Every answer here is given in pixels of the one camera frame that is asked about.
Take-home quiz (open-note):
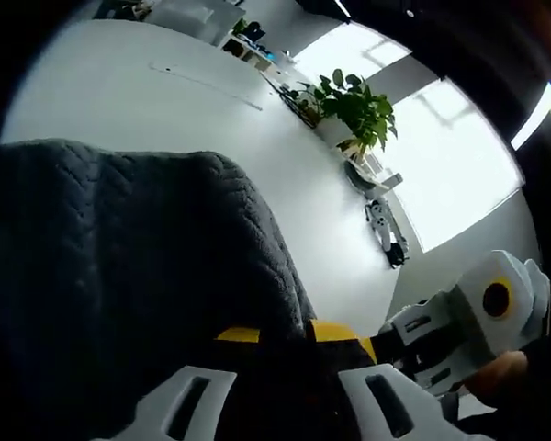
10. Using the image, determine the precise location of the dark grey towel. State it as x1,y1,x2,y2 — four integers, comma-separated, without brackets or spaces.
0,137,319,441

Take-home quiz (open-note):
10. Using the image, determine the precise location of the white open shelf cabinet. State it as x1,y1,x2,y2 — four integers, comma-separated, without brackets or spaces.
217,20,300,78

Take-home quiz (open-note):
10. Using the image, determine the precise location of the person's right hand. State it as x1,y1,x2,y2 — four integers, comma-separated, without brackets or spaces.
466,350,530,409

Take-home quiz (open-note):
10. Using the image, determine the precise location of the white controller device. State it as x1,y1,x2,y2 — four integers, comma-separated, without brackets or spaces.
364,196,413,268

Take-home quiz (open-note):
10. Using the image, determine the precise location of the short ceiling light strip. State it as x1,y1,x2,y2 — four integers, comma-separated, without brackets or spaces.
509,81,551,152

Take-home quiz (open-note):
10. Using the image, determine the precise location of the green potted plant white pot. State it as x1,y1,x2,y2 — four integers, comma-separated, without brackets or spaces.
298,67,399,156

